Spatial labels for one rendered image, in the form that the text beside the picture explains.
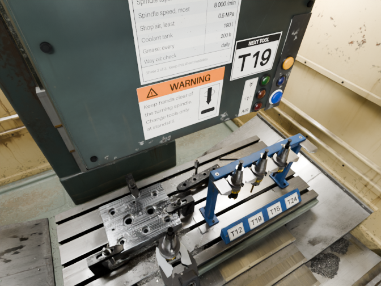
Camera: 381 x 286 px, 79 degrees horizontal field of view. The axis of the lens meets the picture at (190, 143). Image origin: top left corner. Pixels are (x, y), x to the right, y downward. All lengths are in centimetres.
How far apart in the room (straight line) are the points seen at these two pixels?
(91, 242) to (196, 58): 95
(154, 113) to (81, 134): 12
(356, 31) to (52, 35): 115
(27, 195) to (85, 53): 161
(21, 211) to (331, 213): 181
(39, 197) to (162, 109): 150
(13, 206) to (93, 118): 153
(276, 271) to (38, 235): 125
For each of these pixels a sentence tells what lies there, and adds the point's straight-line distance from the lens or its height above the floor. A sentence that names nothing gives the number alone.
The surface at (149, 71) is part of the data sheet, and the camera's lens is 35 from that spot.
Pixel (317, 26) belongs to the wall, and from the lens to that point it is 136.
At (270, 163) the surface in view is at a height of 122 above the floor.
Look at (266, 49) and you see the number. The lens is 46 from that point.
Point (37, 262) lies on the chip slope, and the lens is 151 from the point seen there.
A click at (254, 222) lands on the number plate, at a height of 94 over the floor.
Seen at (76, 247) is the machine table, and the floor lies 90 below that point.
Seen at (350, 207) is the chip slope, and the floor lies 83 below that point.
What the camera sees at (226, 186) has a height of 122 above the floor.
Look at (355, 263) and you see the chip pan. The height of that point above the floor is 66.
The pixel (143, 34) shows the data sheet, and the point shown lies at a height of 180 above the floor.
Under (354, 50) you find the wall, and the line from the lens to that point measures 127.
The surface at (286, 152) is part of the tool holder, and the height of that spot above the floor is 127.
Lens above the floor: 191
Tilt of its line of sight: 46 degrees down
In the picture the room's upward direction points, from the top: 2 degrees clockwise
